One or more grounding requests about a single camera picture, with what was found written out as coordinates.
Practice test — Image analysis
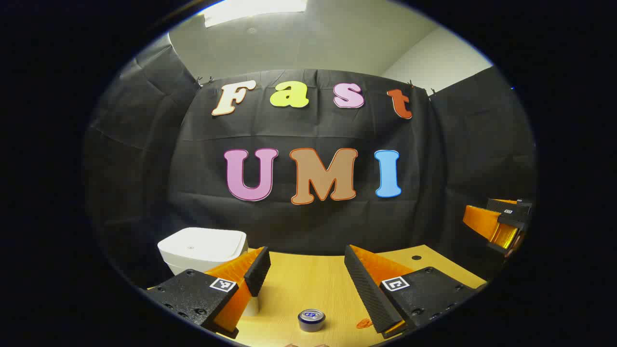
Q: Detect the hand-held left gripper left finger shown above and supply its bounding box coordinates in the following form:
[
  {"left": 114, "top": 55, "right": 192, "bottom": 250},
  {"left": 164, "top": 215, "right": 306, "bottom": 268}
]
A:
[{"left": 146, "top": 247, "right": 271, "bottom": 339}]

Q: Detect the wooden desktop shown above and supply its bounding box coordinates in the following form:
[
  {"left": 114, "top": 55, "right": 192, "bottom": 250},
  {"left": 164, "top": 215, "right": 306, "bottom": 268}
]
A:
[{"left": 147, "top": 244, "right": 487, "bottom": 347}]

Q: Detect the blue silver pop can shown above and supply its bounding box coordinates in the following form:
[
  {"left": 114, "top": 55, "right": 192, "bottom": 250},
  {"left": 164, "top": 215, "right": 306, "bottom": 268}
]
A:
[{"left": 297, "top": 309, "right": 326, "bottom": 333}]

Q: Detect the white desktop garbage bin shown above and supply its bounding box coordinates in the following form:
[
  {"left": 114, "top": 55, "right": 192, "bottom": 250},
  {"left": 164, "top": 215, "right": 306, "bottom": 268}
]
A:
[{"left": 158, "top": 227, "right": 259, "bottom": 317}]

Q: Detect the black backdrop cloth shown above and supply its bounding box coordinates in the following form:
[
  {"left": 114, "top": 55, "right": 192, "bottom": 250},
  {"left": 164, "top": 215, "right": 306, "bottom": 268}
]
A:
[{"left": 83, "top": 46, "right": 538, "bottom": 290}]

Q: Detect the ceiling light panel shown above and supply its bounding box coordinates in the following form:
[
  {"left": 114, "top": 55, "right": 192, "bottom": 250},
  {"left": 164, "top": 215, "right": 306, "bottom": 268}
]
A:
[{"left": 205, "top": 0, "right": 308, "bottom": 27}]

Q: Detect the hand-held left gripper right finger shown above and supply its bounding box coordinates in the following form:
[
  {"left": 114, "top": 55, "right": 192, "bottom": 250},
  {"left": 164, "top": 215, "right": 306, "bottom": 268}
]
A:
[{"left": 344, "top": 244, "right": 483, "bottom": 339}]

